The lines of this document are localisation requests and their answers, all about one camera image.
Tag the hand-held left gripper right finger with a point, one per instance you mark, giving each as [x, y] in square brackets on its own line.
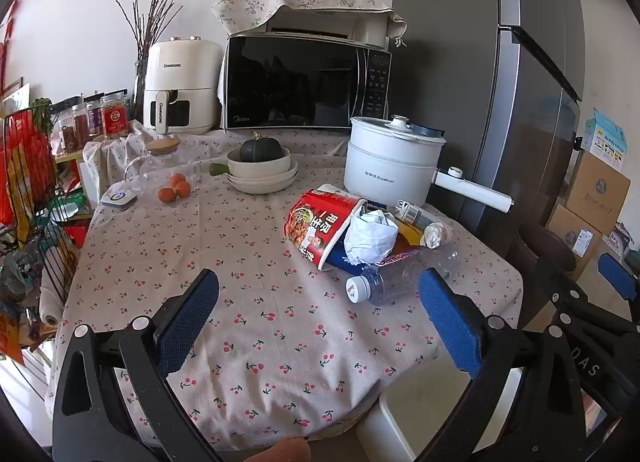
[450, 322]

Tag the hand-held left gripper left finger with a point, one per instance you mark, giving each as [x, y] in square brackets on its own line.
[192, 312]

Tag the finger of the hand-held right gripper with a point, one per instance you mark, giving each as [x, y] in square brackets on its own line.
[619, 278]
[590, 309]

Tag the clear plastic bottle white cap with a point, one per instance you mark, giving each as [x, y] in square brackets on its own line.
[400, 277]

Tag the white tissue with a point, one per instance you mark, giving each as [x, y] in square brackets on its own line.
[434, 236]

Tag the white plastic bin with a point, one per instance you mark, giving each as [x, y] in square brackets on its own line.
[415, 407]

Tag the yellow packet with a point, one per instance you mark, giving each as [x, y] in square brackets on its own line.
[409, 233]

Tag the small clear bottle white label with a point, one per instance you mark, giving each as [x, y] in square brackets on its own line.
[410, 212]

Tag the red instant noodle cup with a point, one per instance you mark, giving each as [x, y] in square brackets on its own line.
[315, 222]

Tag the person's left hand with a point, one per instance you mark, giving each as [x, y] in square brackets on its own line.
[282, 451]

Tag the white printed package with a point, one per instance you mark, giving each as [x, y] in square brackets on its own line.
[620, 242]

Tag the cardboard box white label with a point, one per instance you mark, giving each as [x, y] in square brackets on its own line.
[572, 237]

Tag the cherry print tablecloth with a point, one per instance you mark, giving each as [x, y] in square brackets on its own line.
[225, 242]

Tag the brown waste bin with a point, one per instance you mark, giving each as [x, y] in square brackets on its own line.
[540, 247]

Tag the large cardboard box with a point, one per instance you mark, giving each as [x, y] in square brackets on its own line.
[597, 189]

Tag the tangerine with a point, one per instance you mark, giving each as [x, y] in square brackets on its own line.
[167, 195]
[177, 179]
[184, 189]

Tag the white square timer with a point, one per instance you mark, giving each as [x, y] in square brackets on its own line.
[119, 197]

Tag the blue printed carton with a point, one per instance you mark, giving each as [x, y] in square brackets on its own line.
[605, 139]

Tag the white paper roll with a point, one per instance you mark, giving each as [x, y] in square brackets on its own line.
[50, 302]

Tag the glass pitcher cork lid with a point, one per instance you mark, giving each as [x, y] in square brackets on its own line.
[162, 146]

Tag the white electric cooking pot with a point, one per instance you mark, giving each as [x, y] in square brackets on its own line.
[380, 167]

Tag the dark green pumpkin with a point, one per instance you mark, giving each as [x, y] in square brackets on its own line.
[260, 149]

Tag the glass pot lid white knob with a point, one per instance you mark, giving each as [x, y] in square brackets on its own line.
[395, 124]

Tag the dark spice jar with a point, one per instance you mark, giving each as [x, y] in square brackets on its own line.
[94, 119]

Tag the red spice jar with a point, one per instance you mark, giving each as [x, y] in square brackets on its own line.
[79, 124]

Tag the red orange bag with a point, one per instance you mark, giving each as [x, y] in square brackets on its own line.
[27, 167]

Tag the glass vase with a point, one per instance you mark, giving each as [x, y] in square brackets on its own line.
[139, 92]

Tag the cream air fryer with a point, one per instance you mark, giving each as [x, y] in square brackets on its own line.
[185, 72]

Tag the black microwave oven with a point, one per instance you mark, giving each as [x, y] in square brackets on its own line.
[290, 82]

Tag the grey refrigerator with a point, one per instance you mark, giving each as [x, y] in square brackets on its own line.
[450, 67]

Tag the dry bare branches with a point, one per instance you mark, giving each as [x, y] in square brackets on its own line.
[150, 17]

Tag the white boxy appliance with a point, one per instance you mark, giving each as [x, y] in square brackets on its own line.
[370, 27]

